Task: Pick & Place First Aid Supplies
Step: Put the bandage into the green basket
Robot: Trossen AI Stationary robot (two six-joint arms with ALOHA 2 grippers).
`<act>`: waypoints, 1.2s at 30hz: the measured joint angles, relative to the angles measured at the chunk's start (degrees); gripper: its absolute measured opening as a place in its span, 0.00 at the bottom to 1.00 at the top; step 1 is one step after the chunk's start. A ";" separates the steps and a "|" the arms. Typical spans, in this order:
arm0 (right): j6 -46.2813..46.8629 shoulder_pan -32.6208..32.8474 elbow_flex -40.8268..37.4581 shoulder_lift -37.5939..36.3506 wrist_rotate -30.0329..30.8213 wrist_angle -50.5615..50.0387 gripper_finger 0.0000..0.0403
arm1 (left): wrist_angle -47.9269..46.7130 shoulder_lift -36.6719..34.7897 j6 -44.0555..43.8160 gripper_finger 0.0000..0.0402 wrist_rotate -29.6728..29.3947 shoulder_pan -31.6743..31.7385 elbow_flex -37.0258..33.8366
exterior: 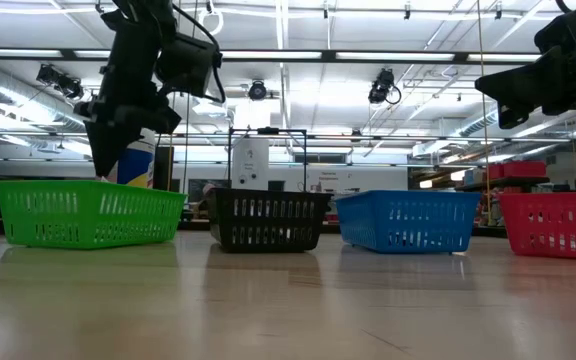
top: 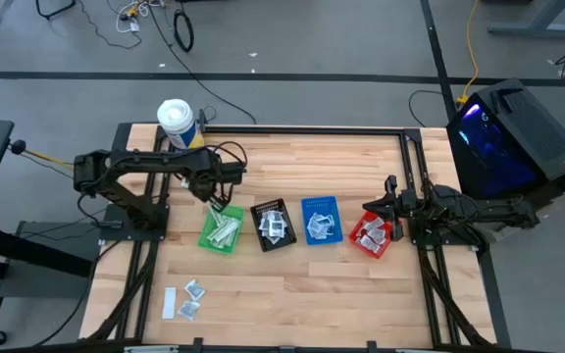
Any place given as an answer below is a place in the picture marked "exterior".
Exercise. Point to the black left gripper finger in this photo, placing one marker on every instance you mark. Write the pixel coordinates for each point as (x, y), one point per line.
(103, 147)
(124, 140)

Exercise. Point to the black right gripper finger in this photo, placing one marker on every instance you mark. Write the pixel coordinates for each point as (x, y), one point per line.
(514, 118)
(523, 85)

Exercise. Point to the white wipes canister blue label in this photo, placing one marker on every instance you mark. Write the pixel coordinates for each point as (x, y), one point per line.
(140, 165)

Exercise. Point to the black upright panel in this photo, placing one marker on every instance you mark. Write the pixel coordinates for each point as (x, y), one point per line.
(162, 167)

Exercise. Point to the large red storage bin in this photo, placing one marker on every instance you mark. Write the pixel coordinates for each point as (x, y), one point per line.
(525, 170)

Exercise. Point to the small red storage bin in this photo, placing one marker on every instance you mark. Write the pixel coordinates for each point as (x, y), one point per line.
(495, 171)

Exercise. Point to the green plastic basket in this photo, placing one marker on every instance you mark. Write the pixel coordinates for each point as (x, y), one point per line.
(88, 215)

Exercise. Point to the red plastic basket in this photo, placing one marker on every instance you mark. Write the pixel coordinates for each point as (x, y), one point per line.
(553, 202)

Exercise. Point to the dark monitor screen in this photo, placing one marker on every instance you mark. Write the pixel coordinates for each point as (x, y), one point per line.
(218, 187)

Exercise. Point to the white cabinet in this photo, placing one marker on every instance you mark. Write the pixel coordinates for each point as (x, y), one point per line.
(250, 170)

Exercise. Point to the black plastic basket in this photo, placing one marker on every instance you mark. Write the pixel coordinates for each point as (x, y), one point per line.
(268, 193)

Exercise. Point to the blue plastic basket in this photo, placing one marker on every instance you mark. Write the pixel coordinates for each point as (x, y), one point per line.
(368, 220)

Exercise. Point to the black beam with light bars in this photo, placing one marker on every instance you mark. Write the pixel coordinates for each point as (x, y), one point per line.
(329, 56)

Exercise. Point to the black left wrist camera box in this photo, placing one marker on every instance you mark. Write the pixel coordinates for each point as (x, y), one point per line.
(188, 65)

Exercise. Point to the black camera cluster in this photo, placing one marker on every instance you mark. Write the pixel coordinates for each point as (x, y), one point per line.
(60, 82)

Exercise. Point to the round black ceiling camera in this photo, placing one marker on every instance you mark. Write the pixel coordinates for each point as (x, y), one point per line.
(257, 91)

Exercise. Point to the black overhead camera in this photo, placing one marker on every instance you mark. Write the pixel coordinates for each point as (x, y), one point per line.
(380, 87)

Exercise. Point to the black stand frame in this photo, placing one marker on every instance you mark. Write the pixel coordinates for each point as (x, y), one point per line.
(268, 131)

